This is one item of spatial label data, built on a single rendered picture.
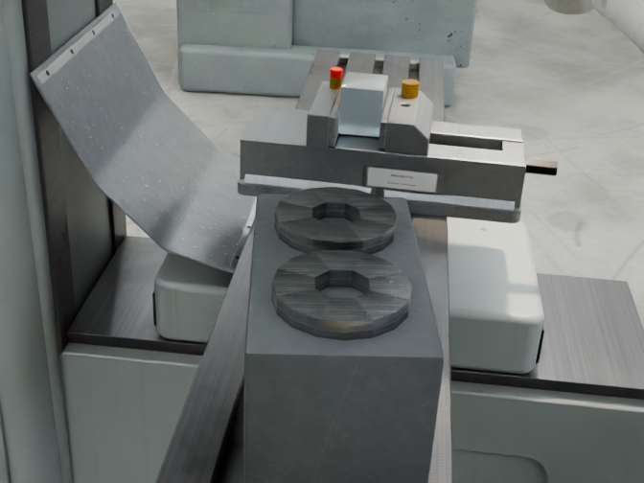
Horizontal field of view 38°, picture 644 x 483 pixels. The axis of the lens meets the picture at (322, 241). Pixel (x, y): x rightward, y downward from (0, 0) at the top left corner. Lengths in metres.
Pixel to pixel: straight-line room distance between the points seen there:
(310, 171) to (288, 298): 0.58
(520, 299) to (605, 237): 2.06
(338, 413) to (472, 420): 0.68
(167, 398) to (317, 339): 0.73
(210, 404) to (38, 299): 0.46
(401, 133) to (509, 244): 0.30
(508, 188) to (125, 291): 0.56
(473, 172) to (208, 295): 0.36
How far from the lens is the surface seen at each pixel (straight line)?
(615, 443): 1.30
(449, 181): 1.15
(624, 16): 0.97
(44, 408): 1.32
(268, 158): 1.16
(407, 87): 1.20
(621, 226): 3.36
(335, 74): 1.21
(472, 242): 1.34
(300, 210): 0.70
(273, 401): 0.58
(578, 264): 3.07
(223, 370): 0.86
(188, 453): 0.78
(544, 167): 1.20
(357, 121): 1.16
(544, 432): 1.28
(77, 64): 1.22
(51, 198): 1.20
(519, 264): 1.30
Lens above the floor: 1.44
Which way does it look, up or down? 29 degrees down
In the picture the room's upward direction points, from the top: 3 degrees clockwise
